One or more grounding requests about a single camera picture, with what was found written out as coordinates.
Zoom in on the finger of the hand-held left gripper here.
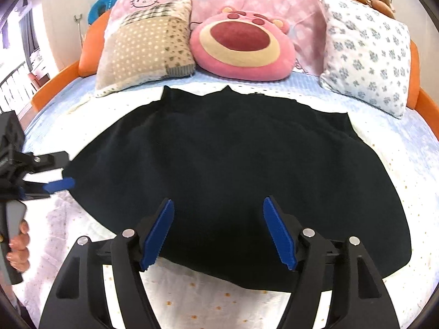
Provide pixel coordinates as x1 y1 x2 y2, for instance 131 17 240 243
22 177 76 200
21 151 71 179

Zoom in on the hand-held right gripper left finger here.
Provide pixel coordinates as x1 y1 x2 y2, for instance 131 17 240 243
38 198 175 329

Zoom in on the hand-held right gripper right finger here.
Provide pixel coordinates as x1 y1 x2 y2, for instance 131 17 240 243
262 195 401 329

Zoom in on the black sweater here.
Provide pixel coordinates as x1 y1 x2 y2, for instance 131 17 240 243
62 86 412 290

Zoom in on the person's left hand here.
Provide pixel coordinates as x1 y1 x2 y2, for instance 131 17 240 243
6 220 31 275

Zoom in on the light blue bed sheet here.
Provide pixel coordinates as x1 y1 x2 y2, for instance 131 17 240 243
22 65 439 192

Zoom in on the window railing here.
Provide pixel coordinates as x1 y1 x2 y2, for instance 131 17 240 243
0 61 35 114

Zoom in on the dark curtain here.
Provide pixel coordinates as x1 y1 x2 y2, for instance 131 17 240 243
3 3 45 72

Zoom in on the beige patchwork pillow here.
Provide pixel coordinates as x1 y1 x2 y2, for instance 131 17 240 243
94 0 197 98

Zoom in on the pink bear plush cushion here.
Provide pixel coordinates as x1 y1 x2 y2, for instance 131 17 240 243
189 6 296 82

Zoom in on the white floral pillow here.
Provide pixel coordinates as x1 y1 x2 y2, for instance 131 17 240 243
319 0 411 120

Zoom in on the orange bed frame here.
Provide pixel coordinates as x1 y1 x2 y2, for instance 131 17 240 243
31 8 439 138

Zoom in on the wall cable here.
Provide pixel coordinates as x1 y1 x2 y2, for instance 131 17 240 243
74 13 85 42

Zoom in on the blue round plush ring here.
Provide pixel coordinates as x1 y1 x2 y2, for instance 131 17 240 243
87 0 119 26

